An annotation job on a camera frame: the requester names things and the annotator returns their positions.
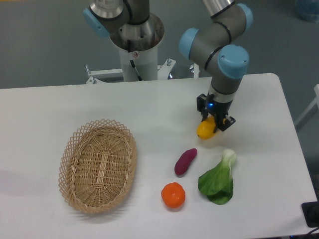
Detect yellow mango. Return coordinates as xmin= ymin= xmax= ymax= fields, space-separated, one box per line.
xmin=196 ymin=116 xmax=219 ymax=140

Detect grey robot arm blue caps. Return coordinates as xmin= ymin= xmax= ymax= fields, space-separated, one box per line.
xmin=83 ymin=0 xmax=253 ymax=131

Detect white frame at right edge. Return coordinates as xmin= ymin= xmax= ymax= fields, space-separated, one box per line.
xmin=294 ymin=84 xmax=319 ymax=132

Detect orange tangerine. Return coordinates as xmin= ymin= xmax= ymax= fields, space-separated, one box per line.
xmin=161 ymin=182 xmax=186 ymax=209

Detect blue object top right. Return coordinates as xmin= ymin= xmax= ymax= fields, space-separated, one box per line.
xmin=295 ymin=0 xmax=319 ymax=23

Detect woven wicker basket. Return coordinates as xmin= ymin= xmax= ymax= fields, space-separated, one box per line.
xmin=58 ymin=119 xmax=137 ymax=214

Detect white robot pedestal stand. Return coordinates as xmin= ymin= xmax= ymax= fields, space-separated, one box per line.
xmin=83 ymin=8 xmax=176 ymax=84

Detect black device at table edge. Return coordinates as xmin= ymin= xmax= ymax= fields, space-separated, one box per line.
xmin=301 ymin=201 xmax=319 ymax=228

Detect purple sweet potato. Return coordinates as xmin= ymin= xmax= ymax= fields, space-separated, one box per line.
xmin=174 ymin=148 xmax=197 ymax=176

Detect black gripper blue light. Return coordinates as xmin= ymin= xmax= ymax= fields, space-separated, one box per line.
xmin=196 ymin=94 xmax=236 ymax=132

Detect green bok choy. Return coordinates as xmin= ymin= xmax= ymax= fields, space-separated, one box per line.
xmin=197 ymin=149 xmax=237 ymax=205

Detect black cable on pedestal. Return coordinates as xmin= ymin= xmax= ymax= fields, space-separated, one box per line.
xmin=127 ymin=39 xmax=144 ymax=82

